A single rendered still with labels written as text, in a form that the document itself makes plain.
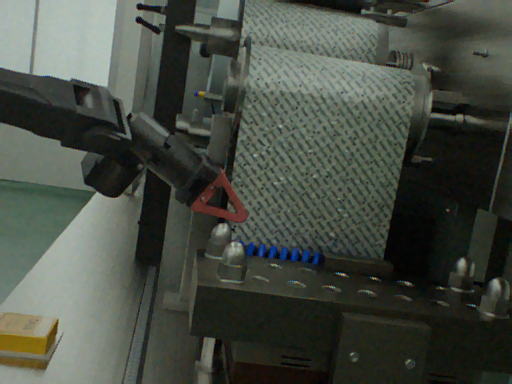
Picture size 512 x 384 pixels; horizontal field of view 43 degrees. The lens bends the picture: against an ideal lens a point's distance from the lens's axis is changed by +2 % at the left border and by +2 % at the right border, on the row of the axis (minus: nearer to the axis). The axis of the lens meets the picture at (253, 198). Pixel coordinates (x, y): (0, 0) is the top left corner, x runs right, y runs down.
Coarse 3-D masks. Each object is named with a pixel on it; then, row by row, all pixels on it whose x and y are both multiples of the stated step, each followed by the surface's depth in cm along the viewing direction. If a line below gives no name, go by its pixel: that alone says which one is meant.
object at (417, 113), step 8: (240, 56) 95; (240, 80) 88; (416, 80) 93; (240, 88) 88; (416, 88) 91; (416, 96) 91; (416, 104) 91; (416, 112) 91; (232, 120) 93; (416, 120) 91; (416, 128) 91; (408, 136) 92; (408, 144) 93
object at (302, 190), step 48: (240, 144) 88; (288, 144) 89; (336, 144) 90; (384, 144) 90; (240, 192) 90; (288, 192) 90; (336, 192) 91; (384, 192) 92; (240, 240) 91; (288, 240) 91; (336, 240) 92; (384, 240) 93
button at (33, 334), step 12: (0, 324) 79; (12, 324) 79; (24, 324) 80; (36, 324) 80; (48, 324) 81; (0, 336) 76; (12, 336) 76; (24, 336) 77; (36, 336) 77; (48, 336) 78; (0, 348) 77; (12, 348) 77; (24, 348) 77; (36, 348) 77; (48, 348) 79
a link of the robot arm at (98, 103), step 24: (0, 72) 74; (0, 96) 73; (24, 96) 74; (48, 96) 76; (72, 96) 78; (96, 96) 81; (0, 120) 76; (24, 120) 76; (48, 120) 77; (72, 120) 78; (96, 120) 78; (72, 144) 80
